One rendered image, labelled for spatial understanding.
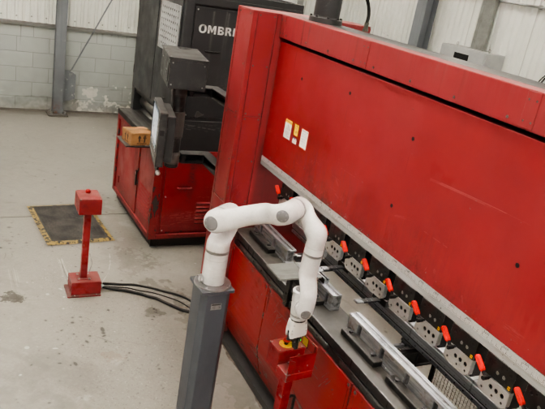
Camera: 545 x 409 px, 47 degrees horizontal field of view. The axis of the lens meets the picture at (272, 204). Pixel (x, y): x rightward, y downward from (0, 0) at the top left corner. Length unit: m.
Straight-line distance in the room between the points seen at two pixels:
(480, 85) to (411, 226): 0.70
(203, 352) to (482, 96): 1.87
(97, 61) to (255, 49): 6.38
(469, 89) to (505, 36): 5.84
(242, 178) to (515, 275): 2.20
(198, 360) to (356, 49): 1.78
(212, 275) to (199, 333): 0.32
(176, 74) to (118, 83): 6.32
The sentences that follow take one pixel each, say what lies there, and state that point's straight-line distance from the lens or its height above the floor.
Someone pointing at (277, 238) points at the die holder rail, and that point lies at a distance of 3.96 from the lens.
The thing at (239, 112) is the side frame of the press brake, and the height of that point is 1.67.
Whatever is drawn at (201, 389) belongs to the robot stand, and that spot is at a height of 0.40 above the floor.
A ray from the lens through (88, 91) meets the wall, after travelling 10.19.
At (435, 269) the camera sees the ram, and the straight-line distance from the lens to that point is 2.72.
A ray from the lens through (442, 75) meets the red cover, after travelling 2.69.
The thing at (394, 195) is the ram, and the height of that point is 1.67.
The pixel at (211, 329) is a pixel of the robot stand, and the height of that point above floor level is 0.78.
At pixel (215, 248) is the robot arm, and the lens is 3.09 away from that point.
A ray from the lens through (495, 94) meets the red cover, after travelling 2.47.
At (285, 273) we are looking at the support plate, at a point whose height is 1.00.
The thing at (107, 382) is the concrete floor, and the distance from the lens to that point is 4.15.
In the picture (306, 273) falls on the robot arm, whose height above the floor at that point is 1.26.
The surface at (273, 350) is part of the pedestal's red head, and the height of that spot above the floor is 0.76.
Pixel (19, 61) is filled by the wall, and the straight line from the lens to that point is 9.95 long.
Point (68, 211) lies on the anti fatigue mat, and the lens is 6.46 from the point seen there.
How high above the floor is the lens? 2.52
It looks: 20 degrees down
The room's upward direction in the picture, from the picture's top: 10 degrees clockwise
